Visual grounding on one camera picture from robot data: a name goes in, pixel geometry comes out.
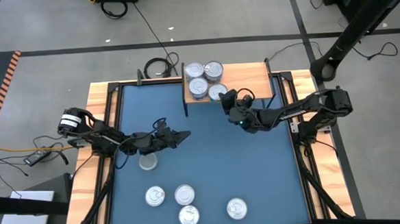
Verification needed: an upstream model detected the yellow floor cable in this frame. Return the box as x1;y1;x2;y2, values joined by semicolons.
0;138;77;155

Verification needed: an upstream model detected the black cable loop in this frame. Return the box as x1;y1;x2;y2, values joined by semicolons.
99;0;129;21

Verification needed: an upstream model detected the black control box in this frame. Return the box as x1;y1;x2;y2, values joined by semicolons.
66;136;97;150

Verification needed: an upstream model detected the white panel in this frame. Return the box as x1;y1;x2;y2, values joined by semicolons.
0;188;57;224

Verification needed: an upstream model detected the blue table mat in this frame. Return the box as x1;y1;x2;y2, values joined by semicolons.
101;75;312;224

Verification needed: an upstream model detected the coiled black cable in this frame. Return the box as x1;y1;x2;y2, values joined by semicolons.
143;51;181;80

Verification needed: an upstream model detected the black stand bar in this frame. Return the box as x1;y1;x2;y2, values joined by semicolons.
0;172;73;219

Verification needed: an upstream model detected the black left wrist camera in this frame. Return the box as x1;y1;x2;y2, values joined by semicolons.
155;124;172;138

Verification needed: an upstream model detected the black table frame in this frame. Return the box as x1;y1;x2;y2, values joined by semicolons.
57;68;356;224

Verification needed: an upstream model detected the wooden shelf black frame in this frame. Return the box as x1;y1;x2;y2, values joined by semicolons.
181;56;277;118

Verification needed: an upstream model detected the black left camera cable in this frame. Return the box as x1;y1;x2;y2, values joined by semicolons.
112;117;170;171

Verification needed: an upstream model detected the black right camera cable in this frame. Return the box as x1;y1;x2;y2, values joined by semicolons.
236;86;257;106

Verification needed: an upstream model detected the black camera cable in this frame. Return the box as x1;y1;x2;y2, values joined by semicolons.
236;86;257;106
112;117;170;171

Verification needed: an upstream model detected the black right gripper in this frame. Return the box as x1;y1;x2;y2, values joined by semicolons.
218;86;269;136

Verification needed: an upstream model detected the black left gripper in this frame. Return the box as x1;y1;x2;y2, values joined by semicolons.
134;125;192;155

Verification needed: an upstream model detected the long black floor cable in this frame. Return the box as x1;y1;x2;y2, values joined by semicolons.
132;0;181;78

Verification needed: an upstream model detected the black power adapter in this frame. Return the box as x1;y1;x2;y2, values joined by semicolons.
23;149;53;167

